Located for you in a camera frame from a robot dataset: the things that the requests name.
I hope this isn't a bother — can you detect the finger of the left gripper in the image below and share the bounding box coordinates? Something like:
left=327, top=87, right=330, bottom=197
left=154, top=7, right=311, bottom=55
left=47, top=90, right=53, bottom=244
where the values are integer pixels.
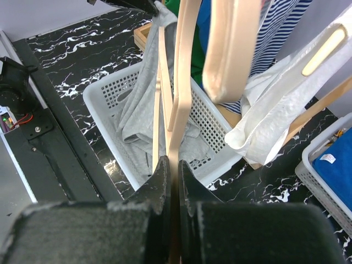
left=100, top=0, right=159, bottom=14

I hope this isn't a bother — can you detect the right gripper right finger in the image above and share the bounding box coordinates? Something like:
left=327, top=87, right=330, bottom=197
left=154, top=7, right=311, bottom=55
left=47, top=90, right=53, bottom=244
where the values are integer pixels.
left=179, top=161, right=345, bottom=263

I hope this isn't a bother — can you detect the beige wooden hanger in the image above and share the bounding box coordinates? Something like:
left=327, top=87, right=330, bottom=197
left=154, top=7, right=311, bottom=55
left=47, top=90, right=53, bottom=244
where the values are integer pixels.
left=153, top=1, right=263, bottom=263

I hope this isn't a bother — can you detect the blue tank top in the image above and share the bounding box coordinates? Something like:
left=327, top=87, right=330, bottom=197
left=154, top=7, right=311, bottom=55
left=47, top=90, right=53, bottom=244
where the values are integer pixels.
left=196, top=0, right=211, bottom=54

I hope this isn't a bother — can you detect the grey tank top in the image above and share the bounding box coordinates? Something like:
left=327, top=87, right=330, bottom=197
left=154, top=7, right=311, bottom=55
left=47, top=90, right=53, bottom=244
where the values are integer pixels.
left=118, top=1, right=211, bottom=177

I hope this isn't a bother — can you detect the white tank top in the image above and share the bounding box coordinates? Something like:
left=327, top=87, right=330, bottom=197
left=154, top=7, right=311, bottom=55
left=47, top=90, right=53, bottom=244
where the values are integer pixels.
left=224, top=7, right=351, bottom=165

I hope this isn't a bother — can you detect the wooden clothes rack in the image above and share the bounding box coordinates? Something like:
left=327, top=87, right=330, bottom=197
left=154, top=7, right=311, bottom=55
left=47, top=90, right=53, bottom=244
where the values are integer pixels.
left=134, top=22, right=352, bottom=170

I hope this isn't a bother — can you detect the white plastic basket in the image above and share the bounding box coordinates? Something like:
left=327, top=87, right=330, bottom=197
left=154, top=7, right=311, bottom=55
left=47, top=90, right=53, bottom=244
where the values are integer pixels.
left=83, top=63, right=241, bottom=190

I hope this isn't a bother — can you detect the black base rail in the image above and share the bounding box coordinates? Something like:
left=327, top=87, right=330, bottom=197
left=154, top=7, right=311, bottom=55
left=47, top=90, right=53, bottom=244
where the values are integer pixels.
left=1, top=36, right=122, bottom=202

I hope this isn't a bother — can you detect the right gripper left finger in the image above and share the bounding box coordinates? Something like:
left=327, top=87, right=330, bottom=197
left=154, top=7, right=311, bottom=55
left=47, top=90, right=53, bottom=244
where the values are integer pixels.
left=1, top=156, right=171, bottom=263

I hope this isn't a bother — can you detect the blue white striped top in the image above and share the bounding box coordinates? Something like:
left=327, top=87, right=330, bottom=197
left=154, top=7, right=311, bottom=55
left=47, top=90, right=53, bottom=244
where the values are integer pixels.
left=221, top=0, right=313, bottom=114

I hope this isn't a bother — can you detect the white basket with clothes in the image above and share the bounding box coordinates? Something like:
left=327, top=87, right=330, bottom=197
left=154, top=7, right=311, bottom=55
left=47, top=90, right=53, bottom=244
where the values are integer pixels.
left=295, top=113, right=351, bottom=236

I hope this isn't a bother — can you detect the green tank top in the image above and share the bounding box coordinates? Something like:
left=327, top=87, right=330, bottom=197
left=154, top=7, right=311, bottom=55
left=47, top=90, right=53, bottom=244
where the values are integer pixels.
left=165, top=0, right=205, bottom=89

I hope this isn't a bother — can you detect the cream hanger under white top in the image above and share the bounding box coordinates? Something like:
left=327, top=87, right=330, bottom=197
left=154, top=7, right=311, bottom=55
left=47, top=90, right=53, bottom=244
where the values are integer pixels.
left=301, top=25, right=347, bottom=76

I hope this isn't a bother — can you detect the blue folded cloth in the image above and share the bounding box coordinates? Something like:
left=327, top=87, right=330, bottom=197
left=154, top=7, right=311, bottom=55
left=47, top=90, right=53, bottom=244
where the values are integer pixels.
left=312, top=131, right=351, bottom=208

